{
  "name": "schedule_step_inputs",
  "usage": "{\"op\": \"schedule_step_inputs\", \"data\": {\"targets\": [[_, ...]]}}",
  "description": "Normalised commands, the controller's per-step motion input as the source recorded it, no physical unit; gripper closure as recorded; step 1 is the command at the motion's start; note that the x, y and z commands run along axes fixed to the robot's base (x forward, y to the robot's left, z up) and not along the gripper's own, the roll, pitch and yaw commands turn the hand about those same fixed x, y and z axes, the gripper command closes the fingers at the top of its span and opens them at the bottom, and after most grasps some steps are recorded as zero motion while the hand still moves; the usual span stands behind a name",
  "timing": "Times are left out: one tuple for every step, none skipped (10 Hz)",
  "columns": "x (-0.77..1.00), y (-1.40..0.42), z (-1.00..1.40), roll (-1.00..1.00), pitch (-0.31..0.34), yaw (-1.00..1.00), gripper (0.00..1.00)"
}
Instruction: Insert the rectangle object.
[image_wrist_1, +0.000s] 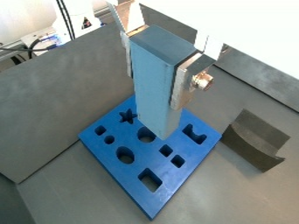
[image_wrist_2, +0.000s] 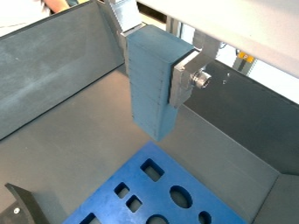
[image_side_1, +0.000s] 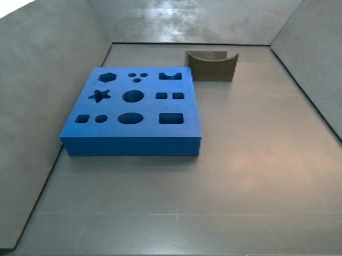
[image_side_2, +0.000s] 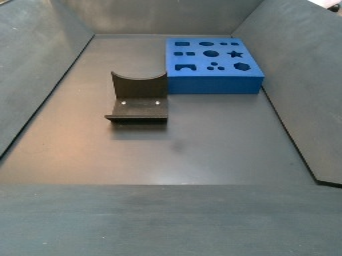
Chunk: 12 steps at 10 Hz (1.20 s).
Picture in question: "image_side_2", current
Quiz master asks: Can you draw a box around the blue foam shape-sorter block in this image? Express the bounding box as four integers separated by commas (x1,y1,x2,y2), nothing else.
166,37,265,94

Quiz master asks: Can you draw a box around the black curved holder bracket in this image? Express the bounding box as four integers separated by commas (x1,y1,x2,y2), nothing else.
106,72,169,122

